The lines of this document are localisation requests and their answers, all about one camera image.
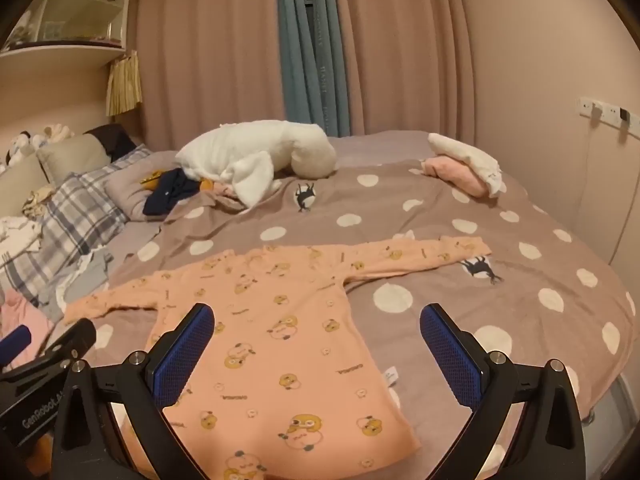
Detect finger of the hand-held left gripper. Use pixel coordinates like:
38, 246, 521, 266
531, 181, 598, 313
37, 318, 97, 362
0, 324, 32, 367

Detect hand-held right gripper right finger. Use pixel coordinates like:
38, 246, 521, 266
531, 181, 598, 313
419, 303, 587, 480

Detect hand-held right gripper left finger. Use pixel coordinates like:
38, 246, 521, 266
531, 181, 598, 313
52, 303, 216, 480

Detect orange printed baby shirt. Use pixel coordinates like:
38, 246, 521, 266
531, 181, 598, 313
64, 236, 493, 480

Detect grey ruffled cloth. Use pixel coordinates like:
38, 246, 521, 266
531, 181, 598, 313
39, 251, 117, 322

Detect plaid pillow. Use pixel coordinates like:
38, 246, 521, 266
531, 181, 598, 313
0, 144, 154, 307

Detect mauve polka dot blanket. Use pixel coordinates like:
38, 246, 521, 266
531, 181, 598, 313
65, 157, 637, 480

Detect beige pillow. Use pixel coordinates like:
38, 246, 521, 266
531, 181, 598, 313
0, 152, 52, 218
37, 133, 112, 187

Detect navy blue cloth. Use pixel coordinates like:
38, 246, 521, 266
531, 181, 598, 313
142, 168, 201, 217

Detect pink folded cloth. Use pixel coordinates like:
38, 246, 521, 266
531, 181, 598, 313
421, 156, 490, 199

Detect pile of stuffed toys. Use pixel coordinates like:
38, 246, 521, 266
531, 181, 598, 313
0, 124, 75, 167

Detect dark brown pillow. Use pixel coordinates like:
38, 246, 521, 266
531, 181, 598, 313
84, 123, 139, 163

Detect white folded cloth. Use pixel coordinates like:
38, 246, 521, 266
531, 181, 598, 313
428, 132, 503, 197

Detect white plush toy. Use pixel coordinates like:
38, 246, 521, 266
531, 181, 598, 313
175, 119, 337, 207

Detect mauve bed sheet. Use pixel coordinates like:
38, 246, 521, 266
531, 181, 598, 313
327, 130, 437, 173

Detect small yellow curtain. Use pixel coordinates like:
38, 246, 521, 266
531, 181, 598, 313
105, 50, 143, 117

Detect pink curtain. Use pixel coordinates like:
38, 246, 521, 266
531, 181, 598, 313
131, 0, 477, 142

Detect blue curtain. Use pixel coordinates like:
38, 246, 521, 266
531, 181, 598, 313
276, 0, 351, 137

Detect white wall socket strip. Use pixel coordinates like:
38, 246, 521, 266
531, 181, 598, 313
578, 95, 640, 139

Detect white wall shelf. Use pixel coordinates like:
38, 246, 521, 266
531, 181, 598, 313
0, 0, 137, 63

